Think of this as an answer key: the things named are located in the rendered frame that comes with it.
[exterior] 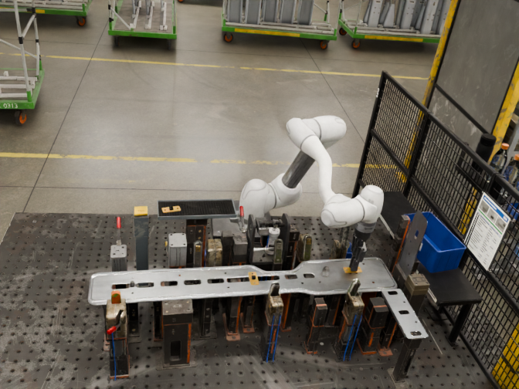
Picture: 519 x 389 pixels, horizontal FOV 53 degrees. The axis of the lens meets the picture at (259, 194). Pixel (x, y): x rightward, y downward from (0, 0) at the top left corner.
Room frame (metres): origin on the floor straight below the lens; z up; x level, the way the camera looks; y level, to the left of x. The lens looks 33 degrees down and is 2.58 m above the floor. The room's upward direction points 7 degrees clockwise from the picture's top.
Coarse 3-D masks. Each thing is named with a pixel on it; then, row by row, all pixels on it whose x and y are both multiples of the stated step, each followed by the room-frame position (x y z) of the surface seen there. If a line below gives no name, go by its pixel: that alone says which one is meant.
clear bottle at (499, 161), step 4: (504, 144) 2.14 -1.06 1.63; (500, 148) 2.15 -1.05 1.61; (504, 148) 2.13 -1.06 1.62; (500, 152) 2.13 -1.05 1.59; (504, 152) 2.13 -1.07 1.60; (496, 156) 2.14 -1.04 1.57; (500, 156) 2.12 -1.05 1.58; (504, 156) 2.12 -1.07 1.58; (492, 160) 2.14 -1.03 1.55; (496, 160) 2.13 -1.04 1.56; (500, 160) 2.12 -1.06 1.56; (504, 160) 2.12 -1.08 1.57; (492, 164) 2.13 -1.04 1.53; (496, 164) 2.12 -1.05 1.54; (500, 164) 2.11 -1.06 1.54; (504, 164) 2.12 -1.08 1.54; (496, 168) 2.12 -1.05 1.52; (500, 168) 2.11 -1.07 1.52; (500, 172) 2.12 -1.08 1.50; (488, 180) 2.12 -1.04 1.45
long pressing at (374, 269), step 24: (312, 264) 1.91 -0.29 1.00; (336, 264) 1.94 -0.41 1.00; (360, 264) 1.96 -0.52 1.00; (384, 264) 1.98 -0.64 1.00; (96, 288) 1.58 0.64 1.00; (144, 288) 1.62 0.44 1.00; (168, 288) 1.64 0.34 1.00; (192, 288) 1.65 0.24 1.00; (216, 288) 1.67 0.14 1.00; (240, 288) 1.69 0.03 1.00; (264, 288) 1.71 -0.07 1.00; (288, 288) 1.73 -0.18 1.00; (312, 288) 1.75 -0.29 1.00; (336, 288) 1.77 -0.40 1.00; (360, 288) 1.79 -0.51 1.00; (384, 288) 1.81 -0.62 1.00
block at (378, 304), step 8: (368, 304) 1.74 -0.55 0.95; (376, 304) 1.72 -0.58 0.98; (384, 304) 1.72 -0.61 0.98; (368, 312) 1.72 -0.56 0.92; (376, 312) 1.67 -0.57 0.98; (384, 312) 1.68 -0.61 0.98; (368, 320) 1.70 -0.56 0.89; (376, 320) 1.67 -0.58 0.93; (384, 320) 1.68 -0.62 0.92; (368, 328) 1.69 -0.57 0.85; (376, 328) 1.68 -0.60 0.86; (360, 336) 1.73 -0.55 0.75; (368, 336) 1.68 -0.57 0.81; (376, 336) 1.69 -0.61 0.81; (360, 344) 1.71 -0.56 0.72; (368, 344) 1.68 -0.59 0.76; (376, 344) 1.69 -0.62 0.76; (368, 352) 1.67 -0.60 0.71; (376, 352) 1.68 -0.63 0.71
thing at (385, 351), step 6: (390, 312) 1.71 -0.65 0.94; (390, 318) 1.71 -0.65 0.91; (390, 324) 1.71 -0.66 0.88; (396, 324) 1.71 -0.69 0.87; (384, 330) 1.72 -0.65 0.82; (390, 330) 1.71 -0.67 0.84; (384, 336) 1.71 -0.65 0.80; (390, 336) 1.71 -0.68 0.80; (378, 342) 1.75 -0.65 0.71; (384, 342) 1.71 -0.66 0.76; (390, 342) 1.71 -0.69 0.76; (378, 348) 1.71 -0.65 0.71; (384, 348) 1.71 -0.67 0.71; (384, 354) 1.68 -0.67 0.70; (390, 354) 1.68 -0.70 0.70
